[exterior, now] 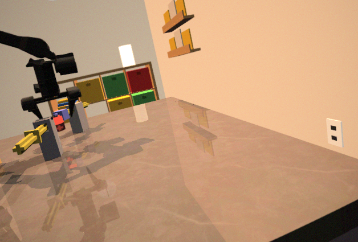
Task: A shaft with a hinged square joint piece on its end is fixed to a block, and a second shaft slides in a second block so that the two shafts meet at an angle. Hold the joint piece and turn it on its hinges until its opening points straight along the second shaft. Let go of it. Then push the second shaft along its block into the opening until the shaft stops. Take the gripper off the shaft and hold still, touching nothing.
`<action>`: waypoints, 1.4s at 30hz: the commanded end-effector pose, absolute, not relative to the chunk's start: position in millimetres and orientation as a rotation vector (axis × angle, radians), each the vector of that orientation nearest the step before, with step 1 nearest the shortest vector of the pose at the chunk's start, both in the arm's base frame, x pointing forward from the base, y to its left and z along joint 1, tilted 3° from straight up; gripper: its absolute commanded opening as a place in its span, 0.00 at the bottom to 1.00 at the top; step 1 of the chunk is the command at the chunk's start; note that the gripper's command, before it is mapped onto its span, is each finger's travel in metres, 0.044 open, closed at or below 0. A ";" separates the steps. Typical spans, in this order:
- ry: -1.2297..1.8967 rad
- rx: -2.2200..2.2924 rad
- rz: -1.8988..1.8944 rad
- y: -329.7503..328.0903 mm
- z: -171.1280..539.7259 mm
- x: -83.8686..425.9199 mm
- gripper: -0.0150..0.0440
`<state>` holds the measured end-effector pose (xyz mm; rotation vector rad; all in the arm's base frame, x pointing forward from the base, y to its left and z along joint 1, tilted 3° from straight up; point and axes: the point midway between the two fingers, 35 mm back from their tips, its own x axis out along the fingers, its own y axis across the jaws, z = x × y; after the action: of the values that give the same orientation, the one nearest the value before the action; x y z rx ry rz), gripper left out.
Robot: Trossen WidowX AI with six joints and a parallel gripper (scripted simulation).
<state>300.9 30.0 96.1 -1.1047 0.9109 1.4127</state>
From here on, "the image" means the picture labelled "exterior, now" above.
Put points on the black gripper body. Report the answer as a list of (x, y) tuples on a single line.
[(50, 91)]

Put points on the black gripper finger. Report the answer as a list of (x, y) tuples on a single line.
[(36, 112), (71, 103)]

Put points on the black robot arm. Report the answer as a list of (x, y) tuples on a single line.
[(64, 64)]

